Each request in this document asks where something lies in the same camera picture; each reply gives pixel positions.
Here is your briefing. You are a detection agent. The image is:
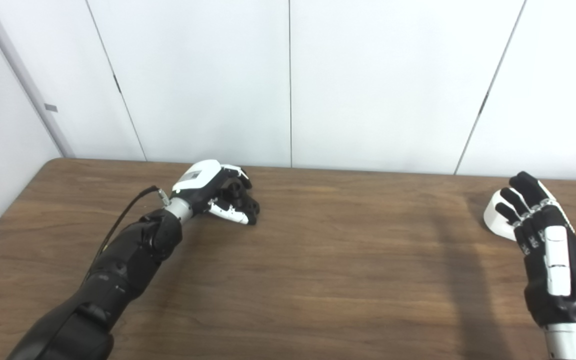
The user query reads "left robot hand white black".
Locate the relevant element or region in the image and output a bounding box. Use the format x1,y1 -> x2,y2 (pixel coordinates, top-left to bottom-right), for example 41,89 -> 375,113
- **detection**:
170,159 -> 256,226

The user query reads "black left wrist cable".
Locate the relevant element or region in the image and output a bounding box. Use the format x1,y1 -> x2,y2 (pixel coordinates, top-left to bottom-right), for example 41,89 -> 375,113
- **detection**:
80,185 -> 171,286

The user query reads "round white plastic piece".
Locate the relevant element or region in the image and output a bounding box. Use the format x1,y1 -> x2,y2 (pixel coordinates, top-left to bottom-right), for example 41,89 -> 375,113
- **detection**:
483,189 -> 519,242

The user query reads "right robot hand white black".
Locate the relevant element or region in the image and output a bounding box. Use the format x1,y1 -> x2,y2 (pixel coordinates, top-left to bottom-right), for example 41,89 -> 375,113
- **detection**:
495,171 -> 576,329

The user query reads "grey wall corner post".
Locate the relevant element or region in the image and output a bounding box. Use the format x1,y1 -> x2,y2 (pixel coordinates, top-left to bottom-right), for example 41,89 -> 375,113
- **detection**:
0,0 -> 75,159

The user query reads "black plastic holder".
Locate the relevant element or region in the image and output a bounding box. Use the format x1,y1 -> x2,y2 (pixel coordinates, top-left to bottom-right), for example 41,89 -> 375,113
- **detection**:
220,181 -> 261,226

